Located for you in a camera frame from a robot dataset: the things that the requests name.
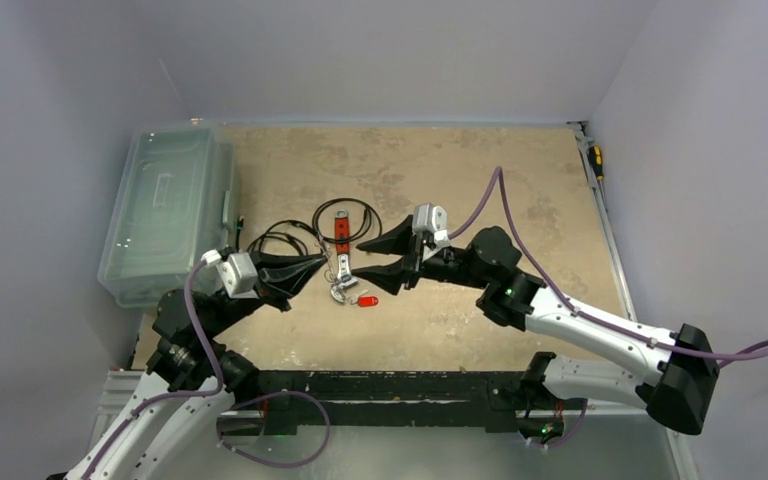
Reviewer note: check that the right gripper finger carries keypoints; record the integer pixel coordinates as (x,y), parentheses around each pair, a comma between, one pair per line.
(396,241)
(391,278)

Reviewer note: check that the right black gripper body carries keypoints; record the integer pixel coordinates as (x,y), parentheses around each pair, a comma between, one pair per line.
(414,255)

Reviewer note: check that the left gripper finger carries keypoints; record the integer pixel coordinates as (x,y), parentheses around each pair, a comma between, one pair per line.
(282,285)
(288,263)

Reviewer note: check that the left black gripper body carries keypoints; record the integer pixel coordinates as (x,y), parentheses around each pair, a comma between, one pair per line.
(267,294)

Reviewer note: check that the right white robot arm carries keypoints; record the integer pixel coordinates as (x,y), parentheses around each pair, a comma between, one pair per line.
(669,374)

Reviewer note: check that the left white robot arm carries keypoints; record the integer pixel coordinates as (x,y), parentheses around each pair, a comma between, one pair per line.
(191,379)

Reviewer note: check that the red key tag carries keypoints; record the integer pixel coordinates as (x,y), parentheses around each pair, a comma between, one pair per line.
(363,300)

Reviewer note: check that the clear plastic storage box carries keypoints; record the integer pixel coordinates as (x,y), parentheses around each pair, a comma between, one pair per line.
(178,198)

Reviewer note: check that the yellow black screwdriver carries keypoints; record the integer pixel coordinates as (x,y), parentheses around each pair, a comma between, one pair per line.
(595,159)

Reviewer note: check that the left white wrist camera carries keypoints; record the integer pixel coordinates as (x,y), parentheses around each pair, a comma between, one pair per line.
(236,271)

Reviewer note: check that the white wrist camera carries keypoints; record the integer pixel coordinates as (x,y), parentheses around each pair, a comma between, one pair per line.
(236,271)
(432,222)

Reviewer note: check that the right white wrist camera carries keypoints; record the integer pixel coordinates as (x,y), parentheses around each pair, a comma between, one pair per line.
(432,222)

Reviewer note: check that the red handled adjustable wrench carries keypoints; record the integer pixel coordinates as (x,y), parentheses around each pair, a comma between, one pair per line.
(345,280)

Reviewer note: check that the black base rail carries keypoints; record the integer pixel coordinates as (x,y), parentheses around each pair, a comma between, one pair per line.
(495,401)

